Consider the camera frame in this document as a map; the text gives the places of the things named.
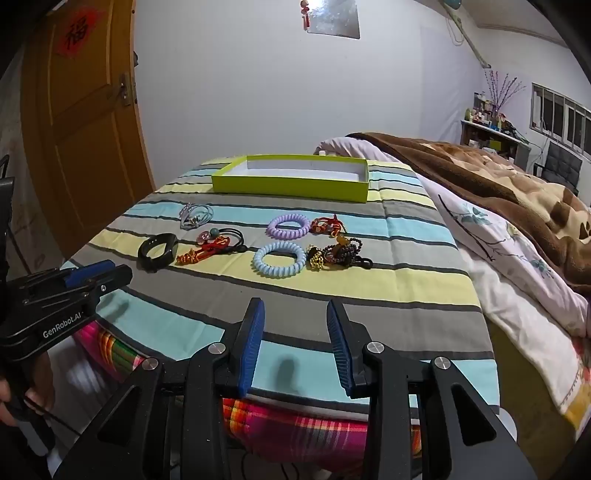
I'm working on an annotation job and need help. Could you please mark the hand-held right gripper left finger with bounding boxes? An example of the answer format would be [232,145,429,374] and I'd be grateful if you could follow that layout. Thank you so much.
[53,298,266,480]

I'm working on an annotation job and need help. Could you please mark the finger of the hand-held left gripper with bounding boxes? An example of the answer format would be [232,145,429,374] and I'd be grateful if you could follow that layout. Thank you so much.
[62,259,116,284]
[69,265,134,301]

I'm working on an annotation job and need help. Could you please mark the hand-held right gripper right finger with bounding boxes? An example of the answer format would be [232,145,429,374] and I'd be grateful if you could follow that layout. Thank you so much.
[325,299,539,480]

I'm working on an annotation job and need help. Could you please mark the black wristband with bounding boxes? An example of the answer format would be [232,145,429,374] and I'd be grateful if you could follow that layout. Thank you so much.
[137,234,180,272]

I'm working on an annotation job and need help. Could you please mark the red knot charm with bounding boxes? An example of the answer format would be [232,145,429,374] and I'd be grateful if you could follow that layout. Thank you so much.
[175,235,232,266]

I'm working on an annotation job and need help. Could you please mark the black hair tie pink charm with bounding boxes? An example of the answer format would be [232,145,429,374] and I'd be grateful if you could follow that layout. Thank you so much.
[196,226,247,254]

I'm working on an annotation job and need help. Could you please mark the dark bead bracelet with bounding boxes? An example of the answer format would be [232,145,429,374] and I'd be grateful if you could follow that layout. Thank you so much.
[321,236,374,271]

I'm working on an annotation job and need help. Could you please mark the clear bead bracelet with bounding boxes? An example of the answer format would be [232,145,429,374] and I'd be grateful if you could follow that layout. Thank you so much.
[179,203,215,230]

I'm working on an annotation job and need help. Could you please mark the red tassel charm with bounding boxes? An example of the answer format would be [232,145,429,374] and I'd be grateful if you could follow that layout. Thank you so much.
[310,213,348,236]

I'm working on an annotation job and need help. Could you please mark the green cardboard box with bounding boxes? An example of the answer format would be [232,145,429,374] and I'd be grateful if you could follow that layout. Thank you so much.
[211,154,370,204]

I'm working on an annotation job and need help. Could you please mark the person's left hand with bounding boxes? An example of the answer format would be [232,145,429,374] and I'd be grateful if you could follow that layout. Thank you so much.
[0,357,55,425]

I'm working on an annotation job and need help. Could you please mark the striped bed cloth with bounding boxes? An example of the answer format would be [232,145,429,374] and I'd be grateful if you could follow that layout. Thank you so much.
[60,157,495,416]

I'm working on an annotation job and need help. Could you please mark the pink plaid cloth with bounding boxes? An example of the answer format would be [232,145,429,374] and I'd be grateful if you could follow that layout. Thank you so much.
[74,320,423,462]

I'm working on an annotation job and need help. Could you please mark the orange wooden door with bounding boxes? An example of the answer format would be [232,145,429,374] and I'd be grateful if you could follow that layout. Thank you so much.
[21,0,155,259]

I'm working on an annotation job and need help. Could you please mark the floral pink quilt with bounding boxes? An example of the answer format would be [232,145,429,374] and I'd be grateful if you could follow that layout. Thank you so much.
[314,137,591,439]

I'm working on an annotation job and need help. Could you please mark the metal door lock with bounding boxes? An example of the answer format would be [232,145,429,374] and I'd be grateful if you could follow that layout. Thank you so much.
[119,73,138,108]

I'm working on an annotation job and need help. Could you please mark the brown plush blanket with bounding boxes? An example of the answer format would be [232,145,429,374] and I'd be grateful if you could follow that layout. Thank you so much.
[344,132,591,294]

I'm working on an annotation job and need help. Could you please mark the red door decoration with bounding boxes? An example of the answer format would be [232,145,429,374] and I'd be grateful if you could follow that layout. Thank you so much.
[55,13,105,58]

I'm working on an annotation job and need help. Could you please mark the white shelf unit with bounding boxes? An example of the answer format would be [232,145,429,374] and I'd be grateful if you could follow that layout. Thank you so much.
[460,119,532,162]

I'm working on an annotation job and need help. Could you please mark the group of bottles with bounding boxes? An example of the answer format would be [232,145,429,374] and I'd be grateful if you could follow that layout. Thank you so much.
[464,90,518,132]

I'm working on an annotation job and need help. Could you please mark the black chair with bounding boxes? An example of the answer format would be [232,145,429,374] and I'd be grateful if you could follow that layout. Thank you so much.
[540,141,583,195]

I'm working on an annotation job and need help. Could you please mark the pink flower branches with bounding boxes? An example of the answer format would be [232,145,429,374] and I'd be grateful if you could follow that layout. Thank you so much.
[484,69,527,116]

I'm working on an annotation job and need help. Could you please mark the window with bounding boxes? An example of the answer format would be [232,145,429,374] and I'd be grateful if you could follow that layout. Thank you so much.
[531,83,591,162]

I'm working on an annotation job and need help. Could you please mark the blue spiral hair tie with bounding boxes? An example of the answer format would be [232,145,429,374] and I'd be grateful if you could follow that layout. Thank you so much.
[252,241,307,279]

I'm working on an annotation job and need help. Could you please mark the purple spiral hair tie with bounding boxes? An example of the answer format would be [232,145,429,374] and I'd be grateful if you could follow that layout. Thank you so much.
[267,213,311,240]

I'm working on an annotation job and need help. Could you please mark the wall mirror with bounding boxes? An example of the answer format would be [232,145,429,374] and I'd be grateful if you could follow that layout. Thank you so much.
[305,0,361,38]

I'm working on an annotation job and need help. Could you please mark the wall pipe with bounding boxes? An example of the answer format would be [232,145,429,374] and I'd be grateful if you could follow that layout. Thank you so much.
[445,2,490,70]

